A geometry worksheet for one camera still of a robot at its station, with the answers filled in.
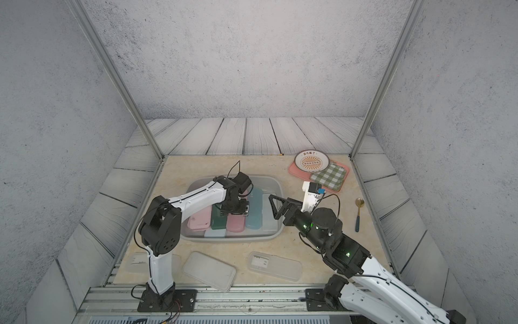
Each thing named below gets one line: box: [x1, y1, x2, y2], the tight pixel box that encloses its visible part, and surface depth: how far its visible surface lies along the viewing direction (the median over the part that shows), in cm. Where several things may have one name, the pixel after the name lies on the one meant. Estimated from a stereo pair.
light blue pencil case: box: [204, 228, 227, 239], surface depth 90 cm
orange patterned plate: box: [294, 149, 331, 174], surface depth 120 cm
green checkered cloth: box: [310, 163, 347, 192], surface depth 113 cm
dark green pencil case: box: [211, 203, 228, 230], surface depth 91 cm
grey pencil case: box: [182, 251, 237, 292], surface depth 80 cm
